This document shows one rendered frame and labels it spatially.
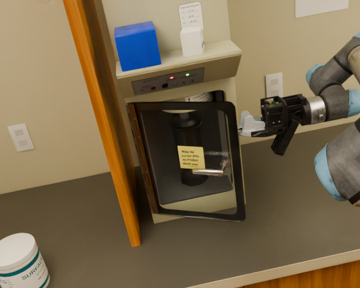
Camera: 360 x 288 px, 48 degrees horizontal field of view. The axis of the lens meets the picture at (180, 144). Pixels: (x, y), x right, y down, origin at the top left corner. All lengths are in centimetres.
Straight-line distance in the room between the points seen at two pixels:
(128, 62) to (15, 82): 71
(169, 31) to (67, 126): 73
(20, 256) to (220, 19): 84
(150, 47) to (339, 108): 53
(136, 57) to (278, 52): 80
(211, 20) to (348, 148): 50
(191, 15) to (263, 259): 71
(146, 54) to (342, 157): 51
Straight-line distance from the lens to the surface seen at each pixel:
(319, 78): 125
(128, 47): 102
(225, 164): 115
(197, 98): 123
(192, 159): 118
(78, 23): 103
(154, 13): 111
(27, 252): 123
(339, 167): 90
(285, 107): 111
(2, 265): 123
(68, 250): 142
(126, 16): 111
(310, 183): 152
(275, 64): 171
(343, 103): 119
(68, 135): 171
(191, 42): 106
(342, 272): 137
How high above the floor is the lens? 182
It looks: 29 degrees down
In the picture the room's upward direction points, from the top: 10 degrees counter-clockwise
